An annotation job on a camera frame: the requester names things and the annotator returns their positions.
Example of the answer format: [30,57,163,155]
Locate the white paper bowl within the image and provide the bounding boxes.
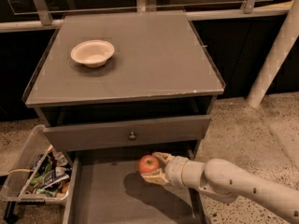
[70,40,115,68]

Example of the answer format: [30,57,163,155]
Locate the metal railing with brackets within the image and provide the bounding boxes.
[3,0,289,26]

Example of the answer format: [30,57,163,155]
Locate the grey open middle drawer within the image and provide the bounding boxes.
[62,142,207,224]

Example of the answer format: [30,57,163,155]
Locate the clear plastic bin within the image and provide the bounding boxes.
[0,125,68,204]

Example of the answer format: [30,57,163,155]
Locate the round metal drawer knob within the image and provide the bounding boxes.
[128,132,136,141]

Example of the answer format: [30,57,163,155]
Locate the snack packets in bin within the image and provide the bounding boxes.
[21,146,72,199]

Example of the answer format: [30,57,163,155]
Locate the grey top drawer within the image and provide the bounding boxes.
[44,115,211,152]

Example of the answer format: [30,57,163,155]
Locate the red apple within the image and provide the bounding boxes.
[138,155,160,175]

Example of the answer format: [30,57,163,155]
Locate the grey drawer cabinet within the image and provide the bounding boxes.
[21,10,226,224]

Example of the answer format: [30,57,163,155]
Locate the white diagonal pole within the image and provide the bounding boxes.
[246,0,299,108]

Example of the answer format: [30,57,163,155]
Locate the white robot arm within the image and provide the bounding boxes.
[138,152,299,224]

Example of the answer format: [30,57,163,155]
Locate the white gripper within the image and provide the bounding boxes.
[141,152,189,187]

